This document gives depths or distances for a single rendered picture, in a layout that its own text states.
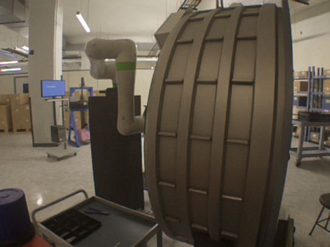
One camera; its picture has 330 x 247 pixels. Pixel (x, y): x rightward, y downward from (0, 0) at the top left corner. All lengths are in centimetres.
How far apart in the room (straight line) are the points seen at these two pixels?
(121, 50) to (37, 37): 500
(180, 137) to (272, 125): 28
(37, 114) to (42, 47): 169
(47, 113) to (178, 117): 530
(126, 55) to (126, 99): 24
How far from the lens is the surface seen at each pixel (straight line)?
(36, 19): 623
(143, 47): 1116
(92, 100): 163
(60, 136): 481
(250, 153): 64
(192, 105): 69
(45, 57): 590
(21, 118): 867
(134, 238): 118
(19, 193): 71
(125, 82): 118
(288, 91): 61
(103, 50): 119
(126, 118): 119
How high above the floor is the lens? 139
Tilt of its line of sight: 9 degrees down
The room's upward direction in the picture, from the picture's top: straight up
